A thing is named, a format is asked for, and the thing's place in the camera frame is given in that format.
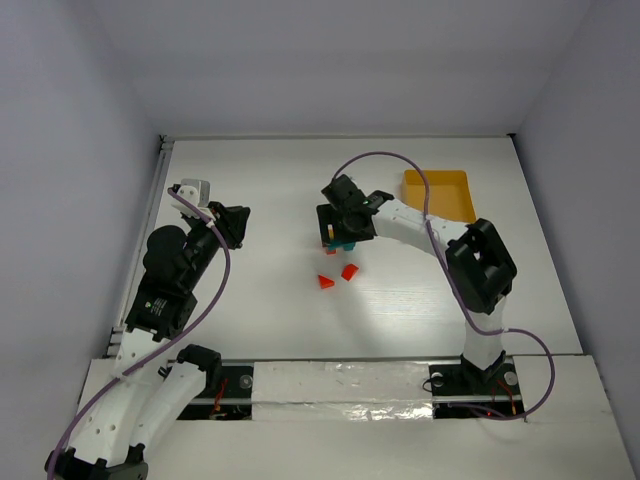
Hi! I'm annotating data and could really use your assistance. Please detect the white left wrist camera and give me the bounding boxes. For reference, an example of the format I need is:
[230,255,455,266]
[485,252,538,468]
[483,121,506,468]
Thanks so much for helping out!
[169,179,210,218]

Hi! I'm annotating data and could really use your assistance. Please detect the red wedge block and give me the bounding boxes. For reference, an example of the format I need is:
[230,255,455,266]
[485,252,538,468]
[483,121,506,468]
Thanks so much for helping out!
[341,263,359,281]

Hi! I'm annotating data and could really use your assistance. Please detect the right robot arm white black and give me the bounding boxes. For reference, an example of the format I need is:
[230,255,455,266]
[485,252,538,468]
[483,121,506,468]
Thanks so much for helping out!
[316,175,517,383]

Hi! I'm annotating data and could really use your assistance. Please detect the teal arch block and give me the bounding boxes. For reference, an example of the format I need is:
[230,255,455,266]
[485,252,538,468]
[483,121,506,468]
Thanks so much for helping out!
[325,241,356,252]

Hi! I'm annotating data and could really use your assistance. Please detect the yellow plastic tray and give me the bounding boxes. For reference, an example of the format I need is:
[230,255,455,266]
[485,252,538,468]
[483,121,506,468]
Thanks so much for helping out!
[401,170,477,223]

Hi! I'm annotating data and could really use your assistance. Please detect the aluminium rail left edge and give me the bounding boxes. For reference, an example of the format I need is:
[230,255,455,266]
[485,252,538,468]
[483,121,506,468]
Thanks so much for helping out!
[102,135,175,358]

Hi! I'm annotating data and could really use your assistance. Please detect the white foam base board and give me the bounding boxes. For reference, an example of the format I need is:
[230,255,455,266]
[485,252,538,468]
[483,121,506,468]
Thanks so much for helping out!
[148,355,634,479]

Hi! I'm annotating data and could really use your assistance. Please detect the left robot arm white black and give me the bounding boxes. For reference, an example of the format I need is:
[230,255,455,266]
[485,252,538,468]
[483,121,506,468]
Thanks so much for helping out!
[45,202,250,479]

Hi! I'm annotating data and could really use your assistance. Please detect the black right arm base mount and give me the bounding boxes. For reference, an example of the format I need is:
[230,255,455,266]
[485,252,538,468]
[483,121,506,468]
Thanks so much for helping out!
[429,363,520,398]

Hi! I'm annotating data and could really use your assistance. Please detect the red triangle block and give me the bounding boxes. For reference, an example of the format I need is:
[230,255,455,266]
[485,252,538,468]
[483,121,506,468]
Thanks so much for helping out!
[317,275,335,289]

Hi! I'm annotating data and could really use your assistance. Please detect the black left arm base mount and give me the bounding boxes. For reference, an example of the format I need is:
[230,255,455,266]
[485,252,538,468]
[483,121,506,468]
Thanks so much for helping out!
[208,363,254,400]

